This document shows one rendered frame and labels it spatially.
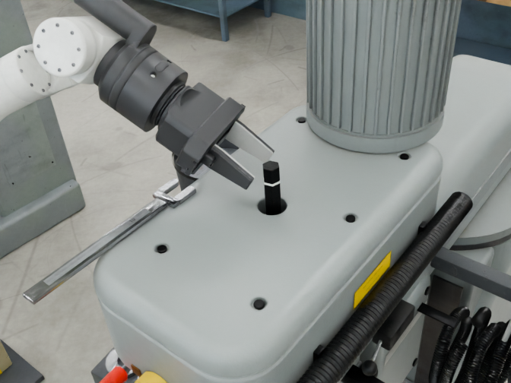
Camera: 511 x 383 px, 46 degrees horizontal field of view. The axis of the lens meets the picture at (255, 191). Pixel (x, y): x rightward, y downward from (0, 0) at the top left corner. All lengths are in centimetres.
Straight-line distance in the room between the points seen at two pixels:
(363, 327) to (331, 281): 8
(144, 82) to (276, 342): 32
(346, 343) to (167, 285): 21
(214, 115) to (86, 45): 16
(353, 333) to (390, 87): 31
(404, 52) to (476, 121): 44
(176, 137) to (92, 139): 390
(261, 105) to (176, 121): 402
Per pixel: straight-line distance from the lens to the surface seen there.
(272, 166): 71
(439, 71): 82
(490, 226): 126
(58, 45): 72
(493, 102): 125
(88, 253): 72
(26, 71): 79
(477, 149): 113
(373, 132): 82
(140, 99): 70
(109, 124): 473
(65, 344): 319
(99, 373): 153
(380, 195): 77
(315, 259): 68
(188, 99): 71
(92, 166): 429
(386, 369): 108
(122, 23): 73
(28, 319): 338
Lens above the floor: 237
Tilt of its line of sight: 38 degrees down
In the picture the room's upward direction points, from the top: 5 degrees counter-clockwise
